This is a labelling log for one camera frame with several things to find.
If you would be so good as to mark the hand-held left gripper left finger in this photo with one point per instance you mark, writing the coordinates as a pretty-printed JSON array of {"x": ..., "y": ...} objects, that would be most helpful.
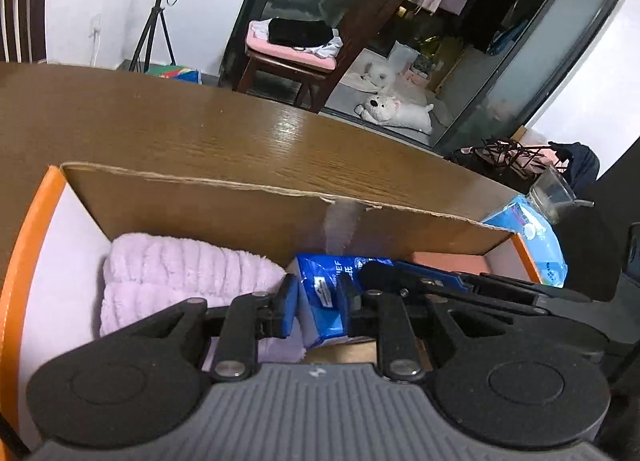
[{"x": 287, "y": 306}]

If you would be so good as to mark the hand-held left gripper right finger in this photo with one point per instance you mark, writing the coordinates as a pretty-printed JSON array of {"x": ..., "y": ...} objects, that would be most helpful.
[{"x": 346, "y": 303}]

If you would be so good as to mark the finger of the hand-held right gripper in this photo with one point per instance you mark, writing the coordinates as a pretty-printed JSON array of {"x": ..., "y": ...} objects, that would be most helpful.
[
  {"x": 500, "y": 302},
  {"x": 430, "y": 275}
]

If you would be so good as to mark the blue tissue packet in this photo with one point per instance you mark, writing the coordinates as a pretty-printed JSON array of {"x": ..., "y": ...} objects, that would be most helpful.
[{"x": 317, "y": 286}]

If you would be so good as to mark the lilac towel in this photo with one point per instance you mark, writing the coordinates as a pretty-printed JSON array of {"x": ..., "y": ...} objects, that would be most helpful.
[{"x": 175, "y": 271}]

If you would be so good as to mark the orange cardboard box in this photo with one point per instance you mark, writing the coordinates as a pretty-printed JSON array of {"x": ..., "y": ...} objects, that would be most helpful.
[{"x": 200, "y": 211}]

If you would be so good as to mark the blue wet wipes pack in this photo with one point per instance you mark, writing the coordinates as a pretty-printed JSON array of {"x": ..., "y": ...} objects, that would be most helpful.
[{"x": 540, "y": 246}]

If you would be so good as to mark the black tower case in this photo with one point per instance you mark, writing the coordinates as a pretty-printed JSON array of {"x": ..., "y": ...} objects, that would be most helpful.
[{"x": 605, "y": 241}]

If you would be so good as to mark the clear glass cup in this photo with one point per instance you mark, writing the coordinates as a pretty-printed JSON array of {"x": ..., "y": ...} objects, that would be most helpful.
[{"x": 552, "y": 191}]

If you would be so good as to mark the dark blue garment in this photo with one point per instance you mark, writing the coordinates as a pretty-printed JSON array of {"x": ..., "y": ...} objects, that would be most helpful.
[{"x": 582, "y": 163}]

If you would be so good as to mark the large white plush dog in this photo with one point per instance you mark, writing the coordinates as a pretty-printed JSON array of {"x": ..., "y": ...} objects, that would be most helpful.
[{"x": 400, "y": 113}]

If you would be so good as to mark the small white fluffy dog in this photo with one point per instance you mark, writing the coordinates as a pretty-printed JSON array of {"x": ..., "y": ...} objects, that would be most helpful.
[{"x": 380, "y": 73}]

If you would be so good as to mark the sliding glass door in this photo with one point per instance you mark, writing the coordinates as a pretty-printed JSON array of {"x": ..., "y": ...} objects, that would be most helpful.
[{"x": 550, "y": 66}]

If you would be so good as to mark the white cloth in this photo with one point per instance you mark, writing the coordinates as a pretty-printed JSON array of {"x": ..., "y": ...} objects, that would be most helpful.
[{"x": 327, "y": 48}]

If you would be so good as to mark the pink seat cushion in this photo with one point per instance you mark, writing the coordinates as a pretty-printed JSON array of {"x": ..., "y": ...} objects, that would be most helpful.
[{"x": 285, "y": 55}]

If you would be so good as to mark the colourful woven bag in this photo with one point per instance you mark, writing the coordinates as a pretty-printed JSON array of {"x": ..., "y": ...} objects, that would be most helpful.
[{"x": 175, "y": 75}]

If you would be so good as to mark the dark wooden chair with cushion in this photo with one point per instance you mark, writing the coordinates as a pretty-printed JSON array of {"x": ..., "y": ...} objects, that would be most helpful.
[{"x": 370, "y": 11}]

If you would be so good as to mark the black folded garment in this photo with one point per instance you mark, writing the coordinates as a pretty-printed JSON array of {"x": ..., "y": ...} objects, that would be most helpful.
[{"x": 300, "y": 32}]

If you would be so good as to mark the black tripod stand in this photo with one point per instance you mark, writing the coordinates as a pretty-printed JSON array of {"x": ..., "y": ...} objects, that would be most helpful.
[{"x": 159, "y": 10}]

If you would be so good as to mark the dark wooden slatted chair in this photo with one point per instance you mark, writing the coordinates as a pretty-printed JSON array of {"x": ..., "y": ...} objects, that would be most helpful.
[{"x": 25, "y": 1}]

